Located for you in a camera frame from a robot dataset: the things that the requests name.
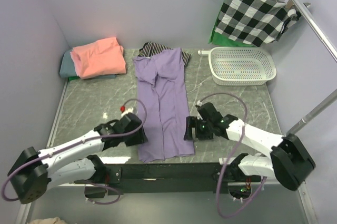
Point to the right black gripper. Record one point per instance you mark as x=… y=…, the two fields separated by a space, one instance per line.
x=196 y=129

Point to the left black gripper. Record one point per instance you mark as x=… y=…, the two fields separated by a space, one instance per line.
x=137 y=134

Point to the purple t shirt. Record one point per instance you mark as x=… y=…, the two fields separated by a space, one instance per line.
x=161 y=88

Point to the black white striped shirt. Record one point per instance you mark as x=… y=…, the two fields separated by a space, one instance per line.
x=151 y=48

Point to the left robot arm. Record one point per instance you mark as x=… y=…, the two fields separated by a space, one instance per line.
x=34 y=172

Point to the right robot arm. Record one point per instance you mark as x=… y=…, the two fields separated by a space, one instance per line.
x=283 y=158

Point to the black base beam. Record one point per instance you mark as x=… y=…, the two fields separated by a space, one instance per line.
x=160 y=177

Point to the white plastic laundry basket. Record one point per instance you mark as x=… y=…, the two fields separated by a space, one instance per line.
x=241 y=66

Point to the white rack foot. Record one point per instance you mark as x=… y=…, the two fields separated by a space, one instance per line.
x=204 y=53

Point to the pink folded t shirt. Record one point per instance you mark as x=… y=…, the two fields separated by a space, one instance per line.
x=104 y=45

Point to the green folded t shirt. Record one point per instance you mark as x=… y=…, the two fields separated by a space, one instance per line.
x=73 y=78

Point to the grey-blue folded t shirt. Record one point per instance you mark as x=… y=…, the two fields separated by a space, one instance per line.
x=65 y=66

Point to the green hanging cloth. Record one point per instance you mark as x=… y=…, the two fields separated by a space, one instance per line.
x=220 y=40

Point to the black white checkered cloth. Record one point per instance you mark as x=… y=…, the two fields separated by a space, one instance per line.
x=255 y=22

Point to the silver diagonal rack pole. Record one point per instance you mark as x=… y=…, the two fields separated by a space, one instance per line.
x=313 y=113

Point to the beige cloth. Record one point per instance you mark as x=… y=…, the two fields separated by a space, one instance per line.
x=55 y=220

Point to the silver metal rack pole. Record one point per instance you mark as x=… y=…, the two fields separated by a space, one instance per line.
x=315 y=28

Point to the aluminium rail frame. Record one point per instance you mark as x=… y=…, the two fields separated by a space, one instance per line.
x=77 y=203

